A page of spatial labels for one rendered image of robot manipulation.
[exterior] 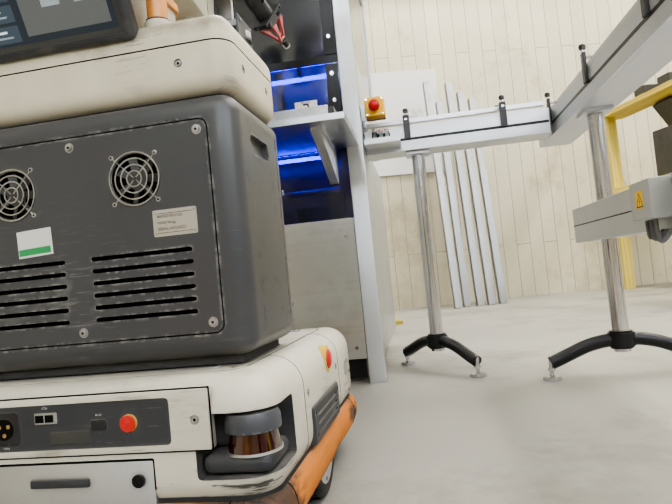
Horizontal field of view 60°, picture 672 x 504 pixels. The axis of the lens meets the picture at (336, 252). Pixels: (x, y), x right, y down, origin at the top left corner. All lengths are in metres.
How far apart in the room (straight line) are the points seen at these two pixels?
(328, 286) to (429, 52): 4.43
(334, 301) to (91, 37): 1.38
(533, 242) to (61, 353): 5.53
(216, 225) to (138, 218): 0.12
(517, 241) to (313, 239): 4.18
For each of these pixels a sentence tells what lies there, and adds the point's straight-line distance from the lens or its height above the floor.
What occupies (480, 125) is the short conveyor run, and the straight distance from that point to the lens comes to 2.27.
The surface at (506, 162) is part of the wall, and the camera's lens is 6.19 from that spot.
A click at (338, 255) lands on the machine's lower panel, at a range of 2.11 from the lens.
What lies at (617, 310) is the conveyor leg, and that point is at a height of 0.20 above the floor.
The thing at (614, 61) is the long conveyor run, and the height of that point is 0.87.
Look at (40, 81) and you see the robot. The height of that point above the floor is 0.75.
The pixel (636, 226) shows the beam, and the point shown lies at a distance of 1.68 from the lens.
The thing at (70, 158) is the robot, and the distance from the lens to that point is 0.99.
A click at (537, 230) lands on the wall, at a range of 6.21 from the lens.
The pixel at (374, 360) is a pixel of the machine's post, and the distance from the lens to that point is 2.12.
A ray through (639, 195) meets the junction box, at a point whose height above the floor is 0.51.
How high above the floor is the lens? 0.40
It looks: 2 degrees up
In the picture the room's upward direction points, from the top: 6 degrees counter-clockwise
